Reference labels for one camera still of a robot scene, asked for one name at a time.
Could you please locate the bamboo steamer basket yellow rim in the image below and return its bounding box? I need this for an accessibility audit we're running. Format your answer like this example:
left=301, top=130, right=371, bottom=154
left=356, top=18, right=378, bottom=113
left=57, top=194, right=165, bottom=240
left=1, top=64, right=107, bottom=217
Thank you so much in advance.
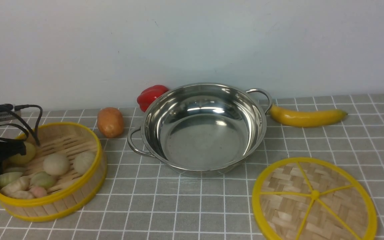
left=0, top=122, right=108, bottom=222

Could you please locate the woven bamboo steamer lid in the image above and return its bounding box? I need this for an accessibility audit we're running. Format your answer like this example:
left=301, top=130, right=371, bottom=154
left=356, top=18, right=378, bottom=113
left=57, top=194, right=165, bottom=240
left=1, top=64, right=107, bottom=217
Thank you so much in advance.
left=251, top=157, right=378, bottom=240

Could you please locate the stainless steel pot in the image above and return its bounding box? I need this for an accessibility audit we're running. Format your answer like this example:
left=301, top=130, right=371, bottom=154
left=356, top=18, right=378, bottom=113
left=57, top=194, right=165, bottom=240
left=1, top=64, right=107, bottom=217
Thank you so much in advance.
left=127, top=83, right=273, bottom=177

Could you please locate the yellow-green round bun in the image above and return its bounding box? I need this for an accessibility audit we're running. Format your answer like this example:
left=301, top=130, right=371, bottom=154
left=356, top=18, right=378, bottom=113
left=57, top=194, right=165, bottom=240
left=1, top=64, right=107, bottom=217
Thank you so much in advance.
left=8, top=142, right=36, bottom=165

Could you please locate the green dumpling upper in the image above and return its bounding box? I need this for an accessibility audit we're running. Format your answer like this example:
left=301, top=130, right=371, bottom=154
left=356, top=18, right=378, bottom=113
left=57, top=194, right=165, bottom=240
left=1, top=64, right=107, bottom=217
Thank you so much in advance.
left=4, top=167, right=26, bottom=173

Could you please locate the green dumpling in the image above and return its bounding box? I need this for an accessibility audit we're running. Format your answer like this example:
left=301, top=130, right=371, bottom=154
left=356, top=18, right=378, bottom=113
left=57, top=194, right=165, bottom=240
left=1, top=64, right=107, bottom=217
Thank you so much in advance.
left=0, top=172, right=23, bottom=188
left=4, top=167, right=26, bottom=173
left=30, top=171, right=57, bottom=189

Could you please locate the green dumpling left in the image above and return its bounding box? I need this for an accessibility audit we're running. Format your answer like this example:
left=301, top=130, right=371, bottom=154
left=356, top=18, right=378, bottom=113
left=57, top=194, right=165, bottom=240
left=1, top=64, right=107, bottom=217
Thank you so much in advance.
left=0, top=172, right=23, bottom=188

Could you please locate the white dumpling large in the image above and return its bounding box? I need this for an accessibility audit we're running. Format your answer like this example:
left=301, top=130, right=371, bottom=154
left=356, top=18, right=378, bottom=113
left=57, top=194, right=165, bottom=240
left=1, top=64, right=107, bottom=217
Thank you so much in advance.
left=0, top=176, right=30, bottom=197

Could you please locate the white dumpling small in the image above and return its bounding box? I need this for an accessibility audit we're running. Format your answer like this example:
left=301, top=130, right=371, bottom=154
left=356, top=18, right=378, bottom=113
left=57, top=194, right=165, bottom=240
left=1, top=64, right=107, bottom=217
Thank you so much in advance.
left=8, top=190, right=35, bottom=199

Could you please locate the green dumpling centre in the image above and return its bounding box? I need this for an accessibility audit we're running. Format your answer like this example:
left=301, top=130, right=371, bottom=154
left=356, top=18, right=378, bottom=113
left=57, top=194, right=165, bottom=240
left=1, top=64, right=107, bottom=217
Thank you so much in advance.
left=30, top=171, right=57, bottom=189

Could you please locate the pink dumpling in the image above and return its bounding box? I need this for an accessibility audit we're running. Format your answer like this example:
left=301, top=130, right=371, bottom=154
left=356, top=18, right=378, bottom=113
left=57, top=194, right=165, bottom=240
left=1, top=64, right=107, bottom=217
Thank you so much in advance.
left=29, top=186, right=48, bottom=198

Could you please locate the white round bun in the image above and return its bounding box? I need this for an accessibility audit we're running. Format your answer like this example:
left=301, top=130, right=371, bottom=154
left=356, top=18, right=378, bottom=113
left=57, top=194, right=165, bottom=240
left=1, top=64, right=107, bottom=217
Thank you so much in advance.
left=43, top=153, right=70, bottom=176

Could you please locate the pale green round bun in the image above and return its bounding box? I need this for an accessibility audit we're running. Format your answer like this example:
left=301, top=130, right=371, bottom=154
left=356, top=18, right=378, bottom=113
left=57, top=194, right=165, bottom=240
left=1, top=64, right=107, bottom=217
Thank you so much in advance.
left=73, top=151, right=96, bottom=175

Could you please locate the brown potato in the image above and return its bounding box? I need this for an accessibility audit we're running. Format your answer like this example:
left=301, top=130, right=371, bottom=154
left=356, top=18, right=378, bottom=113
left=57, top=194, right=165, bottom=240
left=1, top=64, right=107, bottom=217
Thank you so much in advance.
left=97, top=107, right=124, bottom=138

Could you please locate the yellow banana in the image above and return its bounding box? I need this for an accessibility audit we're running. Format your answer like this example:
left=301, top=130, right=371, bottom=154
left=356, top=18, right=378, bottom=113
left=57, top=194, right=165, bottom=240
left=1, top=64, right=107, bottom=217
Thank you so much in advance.
left=269, top=105, right=348, bottom=128

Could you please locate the grey checked tablecloth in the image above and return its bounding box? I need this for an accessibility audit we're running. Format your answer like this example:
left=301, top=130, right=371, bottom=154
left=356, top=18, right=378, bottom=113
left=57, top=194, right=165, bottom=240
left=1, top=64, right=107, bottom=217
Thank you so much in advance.
left=0, top=94, right=384, bottom=240

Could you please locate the red bell pepper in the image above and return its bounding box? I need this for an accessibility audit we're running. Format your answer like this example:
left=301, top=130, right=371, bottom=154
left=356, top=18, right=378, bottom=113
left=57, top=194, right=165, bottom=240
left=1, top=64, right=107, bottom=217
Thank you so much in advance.
left=137, top=85, right=169, bottom=112

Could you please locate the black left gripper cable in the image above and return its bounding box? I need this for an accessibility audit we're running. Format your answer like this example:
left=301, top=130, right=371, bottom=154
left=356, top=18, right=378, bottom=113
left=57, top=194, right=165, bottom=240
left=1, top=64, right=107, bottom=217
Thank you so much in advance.
left=0, top=98, right=43, bottom=146

